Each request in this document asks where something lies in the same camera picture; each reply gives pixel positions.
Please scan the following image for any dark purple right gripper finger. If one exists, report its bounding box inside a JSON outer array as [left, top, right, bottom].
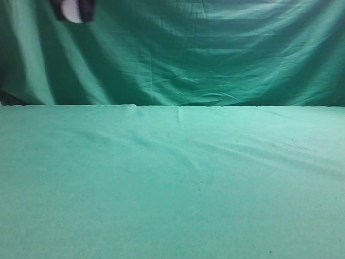
[[50, 0, 65, 21]]

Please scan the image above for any green backdrop curtain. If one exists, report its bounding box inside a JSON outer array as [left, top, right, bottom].
[[1, 1, 344, 106]]

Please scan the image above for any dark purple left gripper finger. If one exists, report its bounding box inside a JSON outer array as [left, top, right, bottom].
[[77, 0, 96, 22]]

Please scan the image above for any white ball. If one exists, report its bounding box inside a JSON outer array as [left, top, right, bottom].
[[61, 0, 82, 23]]

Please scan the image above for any green table cloth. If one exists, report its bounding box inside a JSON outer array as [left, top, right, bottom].
[[1, 105, 344, 258]]

